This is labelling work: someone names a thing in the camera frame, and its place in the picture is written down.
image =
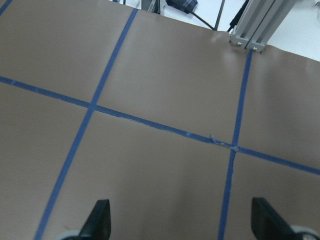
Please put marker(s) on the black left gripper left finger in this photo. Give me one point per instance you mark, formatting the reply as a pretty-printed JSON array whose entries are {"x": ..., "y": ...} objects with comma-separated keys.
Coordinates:
[{"x": 98, "y": 223}]

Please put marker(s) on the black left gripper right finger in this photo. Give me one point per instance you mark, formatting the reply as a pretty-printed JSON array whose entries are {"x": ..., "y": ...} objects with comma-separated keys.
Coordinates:
[{"x": 267, "y": 224}]

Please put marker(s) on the black power adapter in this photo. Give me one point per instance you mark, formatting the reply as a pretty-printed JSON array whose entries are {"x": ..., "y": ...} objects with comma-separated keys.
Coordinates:
[{"x": 186, "y": 6}]

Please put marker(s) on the aluminium frame post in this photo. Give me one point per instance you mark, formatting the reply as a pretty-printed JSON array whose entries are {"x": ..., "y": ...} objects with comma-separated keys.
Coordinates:
[{"x": 258, "y": 22}]

